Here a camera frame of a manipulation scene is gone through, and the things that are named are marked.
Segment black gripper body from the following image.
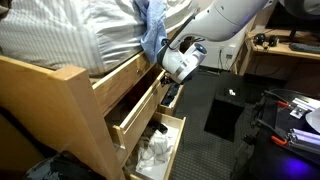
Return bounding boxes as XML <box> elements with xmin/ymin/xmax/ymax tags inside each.
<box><xmin>160</xmin><ymin>70</ymin><xmax>175</xmax><ymax>89</ymax></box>

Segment blue shirt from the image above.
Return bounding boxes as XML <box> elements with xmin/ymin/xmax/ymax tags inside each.
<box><xmin>133</xmin><ymin>0</ymin><xmax>168</xmax><ymax>64</ymax></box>

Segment small wooden drawer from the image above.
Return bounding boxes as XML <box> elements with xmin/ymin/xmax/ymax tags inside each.
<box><xmin>157</xmin><ymin>82</ymin><xmax>185</xmax><ymax>117</ymax></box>

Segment black clothes pile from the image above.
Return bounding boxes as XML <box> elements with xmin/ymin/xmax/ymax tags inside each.
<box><xmin>160</xmin><ymin>82</ymin><xmax>181</xmax><ymax>108</ymax></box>

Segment small black cloth item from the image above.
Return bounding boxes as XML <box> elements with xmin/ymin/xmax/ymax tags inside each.
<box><xmin>154</xmin><ymin>122</ymin><xmax>169</xmax><ymax>135</ymax></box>

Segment black box cabinet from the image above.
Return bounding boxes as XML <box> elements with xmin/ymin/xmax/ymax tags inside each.
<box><xmin>203</xmin><ymin>71</ymin><xmax>248</xmax><ymax>143</ymax></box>

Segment white crumpled clothes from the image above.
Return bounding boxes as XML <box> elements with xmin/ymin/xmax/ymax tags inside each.
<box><xmin>134</xmin><ymin>128</ymin><xmax>175</xmax><ymax>172</ymax></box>

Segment black headphones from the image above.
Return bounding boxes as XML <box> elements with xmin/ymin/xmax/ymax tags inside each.
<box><xmin>252</xmin><ymin>32</ymin><xmax>280</xmax><ymax>48</ymax></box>

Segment mattress with white sheet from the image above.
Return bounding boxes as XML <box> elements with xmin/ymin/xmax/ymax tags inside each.
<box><xmin>0</xmin><ymin>0</ymin><xmax>198</xmax><ymax>76</ymax></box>

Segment wooden desk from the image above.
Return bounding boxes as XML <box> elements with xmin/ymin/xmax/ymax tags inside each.
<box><xmin>233</xmin><ymin>0</ymin><xmax>320</xmax><ymax>98</ymax></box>

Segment black monitor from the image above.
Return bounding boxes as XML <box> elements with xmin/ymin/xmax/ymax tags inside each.
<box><xmin>264</xmin><ymin>0</ymin><xmax>320</xmax><ymax>40</ymax></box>

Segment dark blue clothes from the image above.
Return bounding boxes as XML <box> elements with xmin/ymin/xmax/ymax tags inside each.
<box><xmin>23</xmin><ymin>150</ymin><xmax>108</xmax><ymax>180</ymax></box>

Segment robot mounting table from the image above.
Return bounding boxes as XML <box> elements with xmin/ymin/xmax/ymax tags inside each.
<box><xmin>233</xmin><ymin>88</ymin><xmax>320</xmax><ymax>180</ymax></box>

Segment black keyboard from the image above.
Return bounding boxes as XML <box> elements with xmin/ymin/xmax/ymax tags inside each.
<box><xmin>288</xmin><ymin>41</ymin><xmax>320</xmax><ymax>55</ymax></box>

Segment aluminium extrusion bar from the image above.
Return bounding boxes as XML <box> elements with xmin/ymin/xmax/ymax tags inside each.
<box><xmin>287</xmin><ymin>127</ymin><xmax>320</xmax><ymax>156</ymax></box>

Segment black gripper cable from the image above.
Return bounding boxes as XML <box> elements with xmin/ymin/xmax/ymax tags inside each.
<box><xmin>160</xmin><ymin>37</ymin><xmax>178</xmax><ymax>51</ymax></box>

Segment wooden bed frame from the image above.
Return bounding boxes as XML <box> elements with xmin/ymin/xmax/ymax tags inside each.
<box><xmin>89</xmin><ymin>26</ymin><xmax>188</xmax><ymax>118</ymax></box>

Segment orange handled clamp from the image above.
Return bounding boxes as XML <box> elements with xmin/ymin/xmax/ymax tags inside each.
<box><xmin>262</xmin><ymin>89</ymin><xmax>292</xmax><ymax>110</ymax></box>
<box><xmin>255</xmin><ymin>118</ymin><xmax>290</xmax><ymax>148</ymax></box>

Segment silver metal bracket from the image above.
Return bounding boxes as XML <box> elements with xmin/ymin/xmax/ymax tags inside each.
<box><xmin>288</xmin><ymin>97</ymin><xmax>320</xmax><ymax>121</ymax></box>

